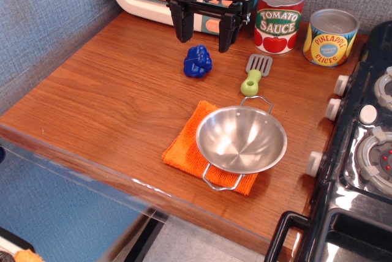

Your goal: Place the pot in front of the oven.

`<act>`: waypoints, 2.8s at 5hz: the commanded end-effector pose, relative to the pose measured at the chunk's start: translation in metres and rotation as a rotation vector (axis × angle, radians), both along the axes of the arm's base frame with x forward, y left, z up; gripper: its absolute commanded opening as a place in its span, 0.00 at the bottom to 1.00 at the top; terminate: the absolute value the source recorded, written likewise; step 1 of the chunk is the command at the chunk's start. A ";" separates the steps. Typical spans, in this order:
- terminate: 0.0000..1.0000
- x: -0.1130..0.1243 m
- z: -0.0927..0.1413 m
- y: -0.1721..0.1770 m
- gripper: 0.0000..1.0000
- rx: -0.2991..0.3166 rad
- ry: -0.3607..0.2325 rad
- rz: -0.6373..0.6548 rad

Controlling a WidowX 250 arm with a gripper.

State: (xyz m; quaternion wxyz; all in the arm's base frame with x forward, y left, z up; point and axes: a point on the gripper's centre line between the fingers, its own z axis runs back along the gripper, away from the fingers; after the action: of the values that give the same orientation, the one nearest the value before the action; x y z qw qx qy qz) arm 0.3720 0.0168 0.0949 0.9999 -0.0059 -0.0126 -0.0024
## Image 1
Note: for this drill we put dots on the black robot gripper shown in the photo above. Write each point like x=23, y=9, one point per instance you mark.
x=232, y=14

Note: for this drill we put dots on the small steel pot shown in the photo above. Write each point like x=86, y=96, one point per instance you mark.
x=244, y=139

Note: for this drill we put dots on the blue toy grape bunch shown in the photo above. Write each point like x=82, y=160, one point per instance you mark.
x=197, y=62

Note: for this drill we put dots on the tomato sauce can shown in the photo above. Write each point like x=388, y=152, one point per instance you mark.
x=276, y=25

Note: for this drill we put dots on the pineapple slices can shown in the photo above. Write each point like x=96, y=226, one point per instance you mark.
x=330, y=37

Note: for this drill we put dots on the orange microfibre cloth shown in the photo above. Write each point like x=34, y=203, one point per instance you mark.
x=184, y=155

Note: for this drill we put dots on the white stove knob far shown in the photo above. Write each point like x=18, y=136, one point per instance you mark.
x=341, y=84

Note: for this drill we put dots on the white stove knob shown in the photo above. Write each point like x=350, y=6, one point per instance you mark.
x=332, y=109
x=313, y=163
x=341, y=84

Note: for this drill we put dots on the white stove knob middle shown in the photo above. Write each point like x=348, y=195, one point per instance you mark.
x=332, y=109

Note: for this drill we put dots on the white stove knob near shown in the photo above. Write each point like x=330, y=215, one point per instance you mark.
x=313, y=163

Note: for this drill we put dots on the black toy stove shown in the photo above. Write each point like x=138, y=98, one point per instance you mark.
x=350, y=217

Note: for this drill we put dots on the orange plush object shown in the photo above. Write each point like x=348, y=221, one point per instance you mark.
x=27, y=256

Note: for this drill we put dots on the toy spatula green handle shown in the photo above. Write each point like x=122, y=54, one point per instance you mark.
x=258, y=66

